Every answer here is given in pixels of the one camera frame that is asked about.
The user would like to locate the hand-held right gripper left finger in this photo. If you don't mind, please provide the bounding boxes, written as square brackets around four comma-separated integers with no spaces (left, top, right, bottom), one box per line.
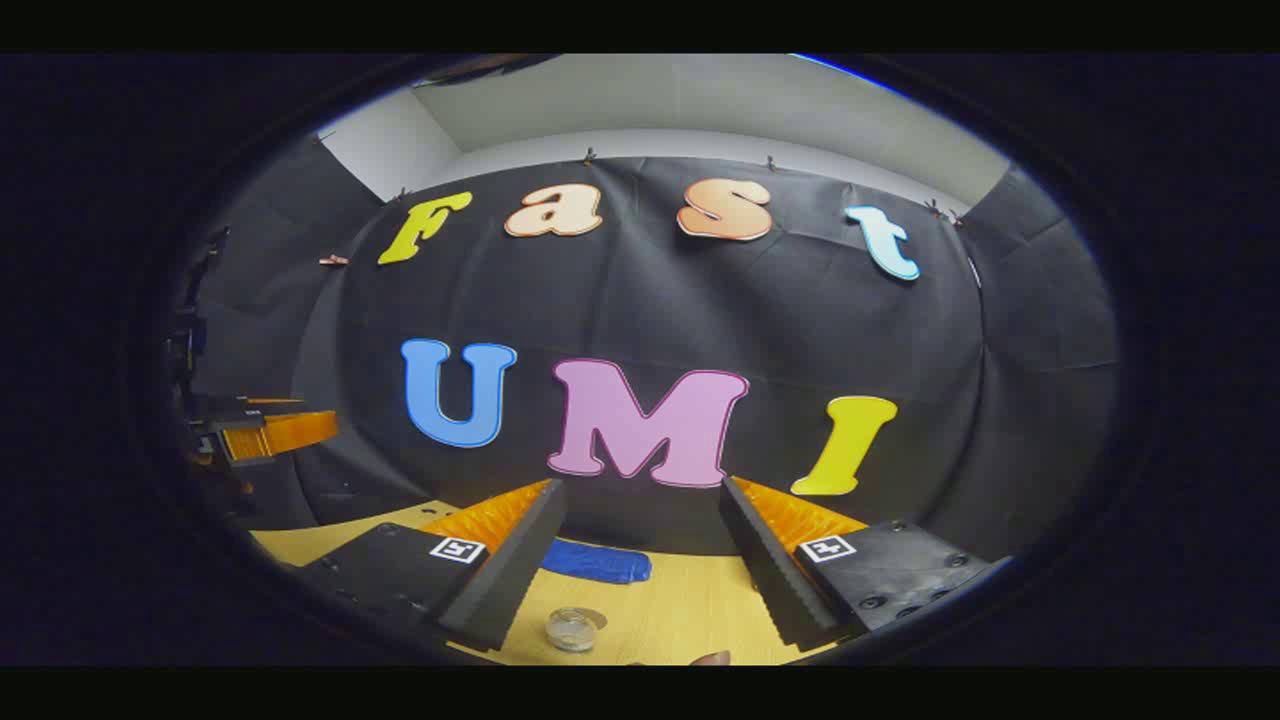
[298,478,569,653]

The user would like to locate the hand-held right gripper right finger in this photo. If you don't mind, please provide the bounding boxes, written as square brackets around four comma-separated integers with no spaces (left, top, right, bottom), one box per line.
[718,476,993,651]

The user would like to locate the clear plastic water bottle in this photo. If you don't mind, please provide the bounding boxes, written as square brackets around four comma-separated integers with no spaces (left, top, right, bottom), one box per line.
[545,606,609,654]

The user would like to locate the blue towel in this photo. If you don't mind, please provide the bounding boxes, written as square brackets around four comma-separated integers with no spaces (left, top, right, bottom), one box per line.
[541,538,653,585]

